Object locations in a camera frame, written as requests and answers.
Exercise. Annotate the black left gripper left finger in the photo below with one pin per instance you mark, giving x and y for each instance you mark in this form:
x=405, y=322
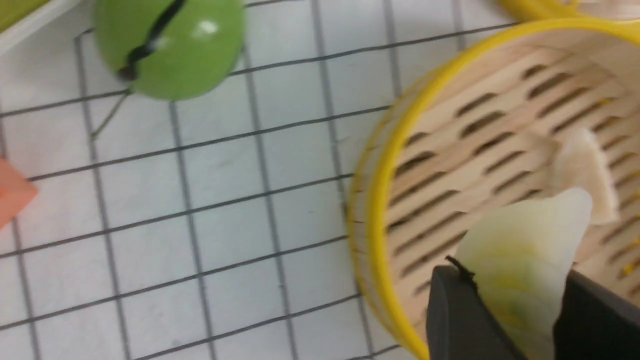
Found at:
x=459, y=326

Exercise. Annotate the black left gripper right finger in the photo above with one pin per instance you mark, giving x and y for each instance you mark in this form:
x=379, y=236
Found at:
x=595, y=323

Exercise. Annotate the pale green dumpling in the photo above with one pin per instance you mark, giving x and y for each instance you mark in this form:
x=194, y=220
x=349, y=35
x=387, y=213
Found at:
x=520, y=256

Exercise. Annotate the bamboo steamer tray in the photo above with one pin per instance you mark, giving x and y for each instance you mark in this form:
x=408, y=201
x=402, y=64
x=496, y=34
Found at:
x=480, y=132

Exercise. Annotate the bamboo steamer lid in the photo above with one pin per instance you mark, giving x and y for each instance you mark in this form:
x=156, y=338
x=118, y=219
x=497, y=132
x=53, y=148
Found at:
x=625, y=11

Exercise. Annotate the white grid tablecloth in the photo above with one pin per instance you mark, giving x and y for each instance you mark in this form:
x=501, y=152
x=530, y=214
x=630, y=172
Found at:
x=211, y=228

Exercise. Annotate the green toy watermelon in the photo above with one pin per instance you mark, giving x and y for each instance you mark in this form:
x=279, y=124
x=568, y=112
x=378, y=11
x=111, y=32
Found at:
x=170, y=50

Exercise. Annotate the orange foam cube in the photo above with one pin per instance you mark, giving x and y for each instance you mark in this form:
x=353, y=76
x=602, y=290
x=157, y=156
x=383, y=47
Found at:
x=16, y=192

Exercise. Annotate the green lidded white box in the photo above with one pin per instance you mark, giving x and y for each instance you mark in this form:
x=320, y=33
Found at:
x=21, y=18

